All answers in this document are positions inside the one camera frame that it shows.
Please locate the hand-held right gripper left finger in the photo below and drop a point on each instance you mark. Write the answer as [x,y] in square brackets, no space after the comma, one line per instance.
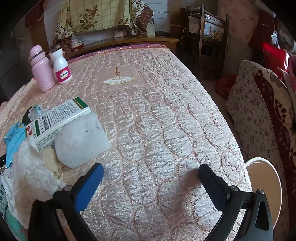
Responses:
[89,185]

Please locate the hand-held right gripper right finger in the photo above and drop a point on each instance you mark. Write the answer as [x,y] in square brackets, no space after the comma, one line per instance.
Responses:
[210,185]

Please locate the white foam chunk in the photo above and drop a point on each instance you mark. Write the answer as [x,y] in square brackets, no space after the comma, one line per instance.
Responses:
[81,141]

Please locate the cream paper scrap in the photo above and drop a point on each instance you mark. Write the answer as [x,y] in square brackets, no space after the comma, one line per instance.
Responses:
[52,160]

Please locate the white plastic bucket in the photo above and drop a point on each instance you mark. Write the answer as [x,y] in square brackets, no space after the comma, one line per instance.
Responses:
[263,180]

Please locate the white tissue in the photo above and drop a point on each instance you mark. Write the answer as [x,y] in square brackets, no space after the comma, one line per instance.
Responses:
[30,176]

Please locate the green and white medicine box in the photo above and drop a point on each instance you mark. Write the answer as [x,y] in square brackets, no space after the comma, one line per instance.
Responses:
[57,120]

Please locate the blue plastic wrapper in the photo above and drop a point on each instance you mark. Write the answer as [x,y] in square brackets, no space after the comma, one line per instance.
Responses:
[15,141]

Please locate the white box round prints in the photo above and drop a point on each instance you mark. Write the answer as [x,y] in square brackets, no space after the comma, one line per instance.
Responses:
[2,197]

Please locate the white green wrapper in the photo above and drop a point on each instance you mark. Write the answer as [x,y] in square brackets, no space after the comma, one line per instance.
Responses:
[37,113]

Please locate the floral covered sofa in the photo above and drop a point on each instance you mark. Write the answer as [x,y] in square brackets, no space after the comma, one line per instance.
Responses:
[259,111]

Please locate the pink quilted tablecloth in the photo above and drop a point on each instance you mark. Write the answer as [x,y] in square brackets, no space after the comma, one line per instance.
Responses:
[150,115]

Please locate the red bag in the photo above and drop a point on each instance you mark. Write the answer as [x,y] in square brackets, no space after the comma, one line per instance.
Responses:
[225,87]

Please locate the white pill bottle pink label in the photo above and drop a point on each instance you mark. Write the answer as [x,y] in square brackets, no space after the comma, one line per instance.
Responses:
[61,67]

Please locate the pink thermos bottle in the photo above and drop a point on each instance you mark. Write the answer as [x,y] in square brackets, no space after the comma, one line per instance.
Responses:
[42,69]

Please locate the dark wooden chair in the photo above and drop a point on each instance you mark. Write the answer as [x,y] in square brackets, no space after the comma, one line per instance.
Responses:
[208,53]

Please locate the red cushion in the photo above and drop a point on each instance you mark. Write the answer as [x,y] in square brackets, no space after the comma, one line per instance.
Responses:
[274,58]

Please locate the wooden cabinet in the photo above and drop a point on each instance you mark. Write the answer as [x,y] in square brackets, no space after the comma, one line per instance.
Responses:
[138,40]

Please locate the framed picture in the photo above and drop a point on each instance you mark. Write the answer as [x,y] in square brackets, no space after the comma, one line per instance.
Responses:
[214,30]

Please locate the white tissue box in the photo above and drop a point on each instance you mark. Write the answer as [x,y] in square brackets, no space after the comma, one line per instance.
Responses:
[120,32]

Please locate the pink floral covered appliance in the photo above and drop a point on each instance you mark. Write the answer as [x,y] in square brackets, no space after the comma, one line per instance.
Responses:
[238,20]

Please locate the yellow floral cloth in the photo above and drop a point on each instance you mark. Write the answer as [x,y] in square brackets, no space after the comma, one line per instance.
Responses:
[97,16]

